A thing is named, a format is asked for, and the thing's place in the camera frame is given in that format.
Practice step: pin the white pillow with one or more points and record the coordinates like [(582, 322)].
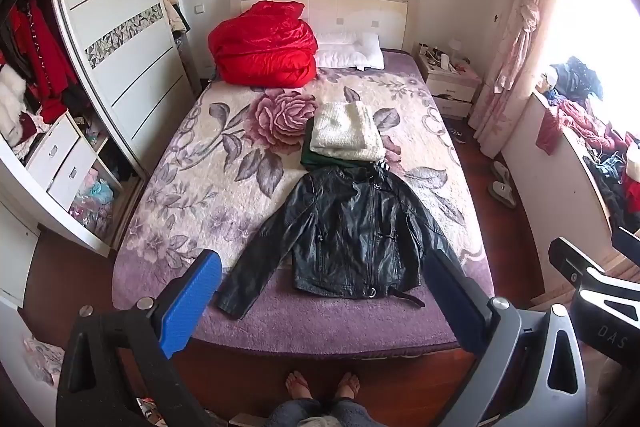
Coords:
[(335, 37), (350, 57)]

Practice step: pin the white sliding door wardrobe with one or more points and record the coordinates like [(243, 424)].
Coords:
[(125, 57)]

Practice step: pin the person's foot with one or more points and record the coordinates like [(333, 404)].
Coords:
[(298, 386), (348, 386)]

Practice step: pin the pink cloth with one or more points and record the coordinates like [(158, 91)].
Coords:
[(42, 362)]

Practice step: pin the pile of mixed clothes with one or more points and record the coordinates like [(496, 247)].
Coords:
[(580, 117)]

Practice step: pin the red duvet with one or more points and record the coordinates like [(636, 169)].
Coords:
[(262, 47)]

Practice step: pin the clutter of small bottles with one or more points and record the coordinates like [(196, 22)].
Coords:
[(442, 56)]

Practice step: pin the white nightstand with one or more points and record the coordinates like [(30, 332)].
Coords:
[(452, 84)]

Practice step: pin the white drawer unit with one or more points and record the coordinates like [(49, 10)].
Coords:
[(60, 162)]

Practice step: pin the cream fuzzy folded sweater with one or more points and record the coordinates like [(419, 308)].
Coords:
[(345, 129)]

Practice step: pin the person's right foot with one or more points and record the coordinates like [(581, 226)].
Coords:
[(348, 386)]

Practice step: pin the person's left foot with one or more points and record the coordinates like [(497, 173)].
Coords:
[(298, 386)]

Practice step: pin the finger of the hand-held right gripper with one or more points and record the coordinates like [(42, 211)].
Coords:
[(627, 239), (567, 254)]

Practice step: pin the dark shoe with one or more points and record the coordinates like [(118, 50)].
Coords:
[(456, 135)]

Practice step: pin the red hanging coat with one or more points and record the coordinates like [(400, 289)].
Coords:
[(42, 52)]

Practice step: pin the pink patterned curtain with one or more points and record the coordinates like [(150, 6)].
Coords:
[(520, 57)]

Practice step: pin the pastel clothes heap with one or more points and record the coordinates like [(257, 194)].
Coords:
[(95, 197)]

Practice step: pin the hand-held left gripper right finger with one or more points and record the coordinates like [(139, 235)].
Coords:
[(462, 312)]

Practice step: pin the dark green folded garment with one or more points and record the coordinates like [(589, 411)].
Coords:
[(317, 161)]

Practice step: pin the black leather jacket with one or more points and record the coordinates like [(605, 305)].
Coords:
[(350, 232)]

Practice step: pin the person's legs in jeans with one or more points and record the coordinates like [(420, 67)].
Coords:
[(310, 414)]

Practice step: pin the white fur garment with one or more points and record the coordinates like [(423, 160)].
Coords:
[(11, 102)]

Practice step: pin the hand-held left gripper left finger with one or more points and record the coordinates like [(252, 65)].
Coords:
[(192, 304)]

